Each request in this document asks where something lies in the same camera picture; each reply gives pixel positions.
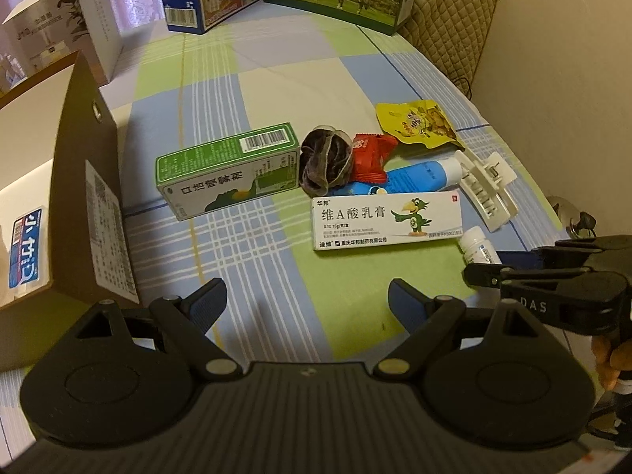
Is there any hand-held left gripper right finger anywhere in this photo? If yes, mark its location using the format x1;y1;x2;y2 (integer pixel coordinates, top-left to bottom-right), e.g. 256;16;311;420
372;278;544;382

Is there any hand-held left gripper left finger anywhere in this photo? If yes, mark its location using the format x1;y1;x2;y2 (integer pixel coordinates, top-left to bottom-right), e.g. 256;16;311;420
74;278;243;382

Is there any white power strip with cables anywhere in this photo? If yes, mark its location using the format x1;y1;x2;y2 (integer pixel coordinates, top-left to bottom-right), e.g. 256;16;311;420
451;75;478;105

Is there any white hair claw clip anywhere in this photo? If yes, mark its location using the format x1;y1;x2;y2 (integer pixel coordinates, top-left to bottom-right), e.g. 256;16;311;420
453;150;519;232

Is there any blue toothpaste box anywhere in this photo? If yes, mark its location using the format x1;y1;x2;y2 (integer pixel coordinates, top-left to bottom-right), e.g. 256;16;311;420
9;206;51;290

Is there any checked bed sheet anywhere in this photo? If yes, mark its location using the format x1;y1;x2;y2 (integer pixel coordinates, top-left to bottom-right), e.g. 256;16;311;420
0;0;593;406

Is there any beige quilted cushion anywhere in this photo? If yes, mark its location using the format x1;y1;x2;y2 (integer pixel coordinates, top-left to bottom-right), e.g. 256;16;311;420
397;0;502;92

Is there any white pill bottle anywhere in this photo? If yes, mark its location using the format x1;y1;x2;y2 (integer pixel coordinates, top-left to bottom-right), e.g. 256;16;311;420
458;226;503;266

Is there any white ointment box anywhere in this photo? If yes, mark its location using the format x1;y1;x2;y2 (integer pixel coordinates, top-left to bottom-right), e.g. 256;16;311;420
311;188;464;252

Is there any metal kettle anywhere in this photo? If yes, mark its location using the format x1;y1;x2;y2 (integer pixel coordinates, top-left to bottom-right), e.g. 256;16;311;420
548;196;600;239

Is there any brown cardboard box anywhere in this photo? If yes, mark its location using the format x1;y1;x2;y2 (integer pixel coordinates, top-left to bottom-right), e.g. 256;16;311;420
0;51;144;372

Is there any blue cream tube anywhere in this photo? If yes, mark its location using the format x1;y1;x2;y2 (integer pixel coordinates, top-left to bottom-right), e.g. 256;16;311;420
340;159;465;199

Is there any red snack packet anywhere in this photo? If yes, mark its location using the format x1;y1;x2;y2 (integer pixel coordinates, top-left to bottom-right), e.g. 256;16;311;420
352;133;399;183

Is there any white appliance carton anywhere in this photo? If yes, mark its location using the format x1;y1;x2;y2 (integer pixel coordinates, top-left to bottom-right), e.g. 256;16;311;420
0;0;123;92

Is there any yellow snack packet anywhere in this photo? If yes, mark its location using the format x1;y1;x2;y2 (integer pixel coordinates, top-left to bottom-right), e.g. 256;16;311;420
376;100;466;152

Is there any person's right hand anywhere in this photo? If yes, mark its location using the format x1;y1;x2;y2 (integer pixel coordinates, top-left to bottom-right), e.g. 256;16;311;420
592;338;632;396

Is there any green medicine box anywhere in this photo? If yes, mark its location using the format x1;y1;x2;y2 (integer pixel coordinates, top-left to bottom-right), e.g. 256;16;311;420
155;122;302;221

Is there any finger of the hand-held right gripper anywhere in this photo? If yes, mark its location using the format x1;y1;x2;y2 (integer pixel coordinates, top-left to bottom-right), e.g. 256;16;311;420
496;234;632;270
463;263;593;291

